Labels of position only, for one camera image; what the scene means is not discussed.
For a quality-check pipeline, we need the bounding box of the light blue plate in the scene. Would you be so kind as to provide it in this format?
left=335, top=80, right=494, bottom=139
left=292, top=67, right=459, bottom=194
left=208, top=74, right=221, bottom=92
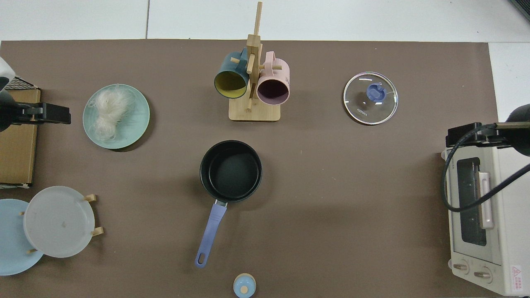
left=0, top=199, right=44, bottom=276

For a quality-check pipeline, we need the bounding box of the grey plate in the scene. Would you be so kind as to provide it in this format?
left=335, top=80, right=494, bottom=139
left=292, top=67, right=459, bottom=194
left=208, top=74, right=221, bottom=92
left=23, top=186, right=96, bottom=259

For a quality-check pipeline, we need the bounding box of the pale green plate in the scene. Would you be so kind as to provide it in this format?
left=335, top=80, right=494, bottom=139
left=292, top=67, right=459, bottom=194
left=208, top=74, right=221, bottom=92
left=82, top=84, right=150, bottom=150

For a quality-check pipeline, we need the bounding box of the pink cup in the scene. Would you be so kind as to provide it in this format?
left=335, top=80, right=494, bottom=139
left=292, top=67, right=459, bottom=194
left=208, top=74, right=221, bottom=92
left=256, top=51, right=290, bottom=106

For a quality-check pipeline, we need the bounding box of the brown table cloth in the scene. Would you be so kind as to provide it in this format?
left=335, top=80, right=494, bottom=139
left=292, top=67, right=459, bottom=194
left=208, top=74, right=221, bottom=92
left=0, top=39, right=500, bottom=298

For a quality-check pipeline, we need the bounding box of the white vermicelli bundle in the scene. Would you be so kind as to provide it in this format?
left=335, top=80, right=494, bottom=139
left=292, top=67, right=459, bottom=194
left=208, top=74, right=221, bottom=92
left=86, top=84, right=137, bottom=141

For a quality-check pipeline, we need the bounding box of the glass lid with blue knob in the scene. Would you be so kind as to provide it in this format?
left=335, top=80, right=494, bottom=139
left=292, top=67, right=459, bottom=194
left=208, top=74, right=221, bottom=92
left=343, top=72, right=399, bottom=125

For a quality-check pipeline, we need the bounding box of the dark grey panel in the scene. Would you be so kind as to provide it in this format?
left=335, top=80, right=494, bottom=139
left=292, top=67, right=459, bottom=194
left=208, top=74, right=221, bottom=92
left=508, top=0, right=530, bottom=21

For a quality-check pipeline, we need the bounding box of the wooden plate rack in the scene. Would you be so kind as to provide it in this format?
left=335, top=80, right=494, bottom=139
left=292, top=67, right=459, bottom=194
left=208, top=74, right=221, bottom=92
left=19, top=194, right=104, bottom=254

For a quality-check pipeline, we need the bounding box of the wooden cup stand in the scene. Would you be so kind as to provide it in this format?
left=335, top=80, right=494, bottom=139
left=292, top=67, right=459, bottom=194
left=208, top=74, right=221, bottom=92
left=229, top=1, right=281, bottom=122

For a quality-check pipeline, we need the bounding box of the pale toaster oven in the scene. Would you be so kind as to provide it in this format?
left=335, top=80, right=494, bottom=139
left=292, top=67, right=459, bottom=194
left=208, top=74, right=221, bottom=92
left=441, top=143, right=530, bottom=297

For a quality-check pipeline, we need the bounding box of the black pot with purple handle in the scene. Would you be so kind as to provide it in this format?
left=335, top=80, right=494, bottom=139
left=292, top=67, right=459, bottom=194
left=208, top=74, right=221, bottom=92
left=195, top=140, right=263, bottom=269

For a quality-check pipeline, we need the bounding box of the dark teal cup yellow inside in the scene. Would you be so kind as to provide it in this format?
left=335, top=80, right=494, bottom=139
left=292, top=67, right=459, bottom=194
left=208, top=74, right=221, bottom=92
left=214, top=47, right=251, bottom=99

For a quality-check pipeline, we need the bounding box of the small blue round thing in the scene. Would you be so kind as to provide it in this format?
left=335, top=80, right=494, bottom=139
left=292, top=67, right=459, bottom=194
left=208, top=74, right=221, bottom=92
left=233, top=273, right=256, bottom=298

